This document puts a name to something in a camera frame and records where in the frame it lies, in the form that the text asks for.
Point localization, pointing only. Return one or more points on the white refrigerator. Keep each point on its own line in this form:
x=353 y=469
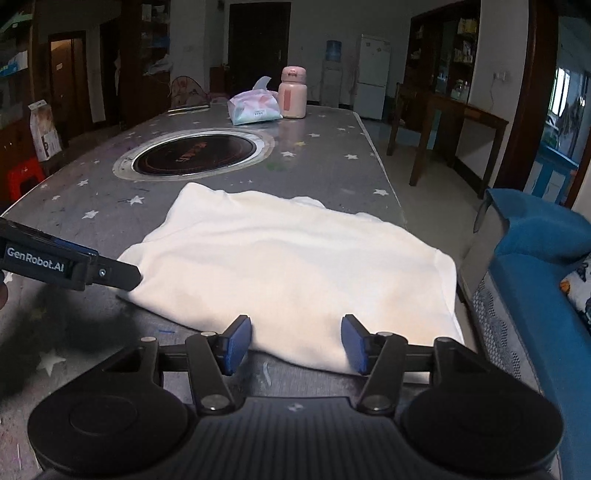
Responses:
x=373 y=76

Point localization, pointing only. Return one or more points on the round built-in induction hob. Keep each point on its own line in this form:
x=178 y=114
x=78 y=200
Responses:
x=194 y=154

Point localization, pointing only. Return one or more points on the blue cabinet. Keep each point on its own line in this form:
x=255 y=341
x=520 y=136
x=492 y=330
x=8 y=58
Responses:
x=551 y=173

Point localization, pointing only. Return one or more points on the dark wooden display cabinet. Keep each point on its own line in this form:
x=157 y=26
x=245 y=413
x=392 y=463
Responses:
x=445 y=55

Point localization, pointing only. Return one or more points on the soft tissue pack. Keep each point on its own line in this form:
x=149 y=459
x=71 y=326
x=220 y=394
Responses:
x=254 y=108

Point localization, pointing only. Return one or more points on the butterfly print cushion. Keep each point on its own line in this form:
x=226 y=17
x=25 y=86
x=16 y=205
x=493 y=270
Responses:
x=579 y=290

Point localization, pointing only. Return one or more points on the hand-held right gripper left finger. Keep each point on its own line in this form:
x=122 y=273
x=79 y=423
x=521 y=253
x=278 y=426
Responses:
x=238 y=341

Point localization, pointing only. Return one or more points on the brown wooden desk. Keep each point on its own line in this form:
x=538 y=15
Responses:
x=466 y=115

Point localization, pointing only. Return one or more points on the dark wooden door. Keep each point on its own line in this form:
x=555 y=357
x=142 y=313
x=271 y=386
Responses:
x=258 y=46

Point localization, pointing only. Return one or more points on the pink insulated bottle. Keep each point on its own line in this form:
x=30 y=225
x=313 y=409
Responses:
x=292 y=94

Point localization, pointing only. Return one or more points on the pink dotted play tent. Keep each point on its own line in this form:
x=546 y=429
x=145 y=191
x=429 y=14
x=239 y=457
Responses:
x=187 y=91

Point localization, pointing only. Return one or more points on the red plastic stool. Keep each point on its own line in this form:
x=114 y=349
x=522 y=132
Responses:
x=23 y=177

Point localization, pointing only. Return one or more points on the white paper bag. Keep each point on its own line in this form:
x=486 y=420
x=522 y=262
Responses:
x=45 y=131

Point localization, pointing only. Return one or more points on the water dispenser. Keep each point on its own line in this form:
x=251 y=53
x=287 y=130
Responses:
x=331 y=78

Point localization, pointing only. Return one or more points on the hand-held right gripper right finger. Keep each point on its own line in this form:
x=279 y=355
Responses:
x=355 y=344

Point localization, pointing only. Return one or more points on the wooden chair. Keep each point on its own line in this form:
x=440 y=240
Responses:
x=400 y=115

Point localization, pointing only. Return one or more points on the white garment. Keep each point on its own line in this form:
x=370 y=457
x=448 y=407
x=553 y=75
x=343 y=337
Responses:
x=286 y=267

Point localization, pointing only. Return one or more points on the grey star-print tablecloth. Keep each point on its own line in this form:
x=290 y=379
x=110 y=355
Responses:
x=323 y=152

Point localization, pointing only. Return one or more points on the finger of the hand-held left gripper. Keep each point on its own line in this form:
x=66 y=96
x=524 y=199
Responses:
x=117 y=274

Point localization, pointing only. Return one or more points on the blue sofa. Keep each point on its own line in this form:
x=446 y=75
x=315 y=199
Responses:
x=531 y=286

